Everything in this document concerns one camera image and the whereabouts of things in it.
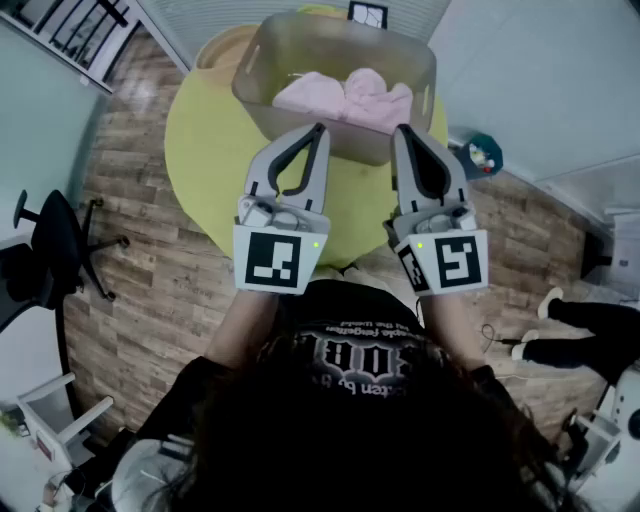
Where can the white machine with stand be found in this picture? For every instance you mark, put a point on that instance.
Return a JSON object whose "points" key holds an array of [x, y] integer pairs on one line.
{"points": [[620, 425]]}

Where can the black metal railing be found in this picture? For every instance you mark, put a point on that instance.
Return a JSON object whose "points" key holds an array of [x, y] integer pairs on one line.
{"points": [[75, 35]]}

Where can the black floor box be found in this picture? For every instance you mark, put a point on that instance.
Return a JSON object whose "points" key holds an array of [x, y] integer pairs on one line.
{"points": [[596, 256]]}

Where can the white frame stand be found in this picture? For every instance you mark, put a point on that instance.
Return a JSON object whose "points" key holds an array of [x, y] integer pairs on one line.
{"points": [[55, 430]]}

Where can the round wooden stool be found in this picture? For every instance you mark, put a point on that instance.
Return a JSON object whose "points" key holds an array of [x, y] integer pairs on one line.
{"points": [[220, 55]]}

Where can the grey laundry basket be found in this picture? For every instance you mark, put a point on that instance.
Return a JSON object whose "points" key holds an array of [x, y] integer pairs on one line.
{"points": [[310, 45]]}

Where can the grey round seat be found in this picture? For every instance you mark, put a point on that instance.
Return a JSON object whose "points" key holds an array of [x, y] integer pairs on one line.
{"points": [[145, 475]]}

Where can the light pink laundry cloth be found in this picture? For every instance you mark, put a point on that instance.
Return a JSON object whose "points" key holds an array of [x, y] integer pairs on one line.
{"points": [[310, 95]]}

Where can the white cabinet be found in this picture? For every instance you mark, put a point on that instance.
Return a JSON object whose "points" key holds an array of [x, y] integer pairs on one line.
{"points": [[625, 250]]}

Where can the black office chair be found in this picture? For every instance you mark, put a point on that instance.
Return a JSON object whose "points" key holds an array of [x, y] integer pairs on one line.
{"points": [[55, 245]]}

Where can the person's left forearm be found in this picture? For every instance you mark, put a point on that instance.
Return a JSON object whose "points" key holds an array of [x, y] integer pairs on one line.
{"points": [[240, 325]]}

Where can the yellow-green round table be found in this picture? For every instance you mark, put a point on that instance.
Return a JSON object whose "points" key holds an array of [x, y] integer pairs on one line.
{"points": [[210, 165]]}

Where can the black framed picture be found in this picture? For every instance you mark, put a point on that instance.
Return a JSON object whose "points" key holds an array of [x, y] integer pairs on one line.
{"points": [[367, 14]]}

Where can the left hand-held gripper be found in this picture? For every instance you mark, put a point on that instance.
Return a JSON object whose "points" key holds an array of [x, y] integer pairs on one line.
{"points": [[272, 260]]}

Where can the teal bin with items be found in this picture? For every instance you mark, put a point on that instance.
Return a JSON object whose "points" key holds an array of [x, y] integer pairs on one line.
{"points": [[482, 152]]}

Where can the person's right forearm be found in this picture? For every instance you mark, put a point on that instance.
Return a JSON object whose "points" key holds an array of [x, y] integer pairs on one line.
{"points": [[450, 325]]}

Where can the person's black printed t-shirt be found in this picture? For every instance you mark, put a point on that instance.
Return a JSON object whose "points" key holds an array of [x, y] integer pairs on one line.
{"points": [[350, 350]]}

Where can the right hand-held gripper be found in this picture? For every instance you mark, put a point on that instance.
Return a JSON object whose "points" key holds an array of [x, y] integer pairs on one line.
{"points": [[452, 260]]}

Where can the person's light trousers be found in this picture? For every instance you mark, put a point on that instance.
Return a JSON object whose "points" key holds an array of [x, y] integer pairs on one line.
{"points": [[370, 277]]}

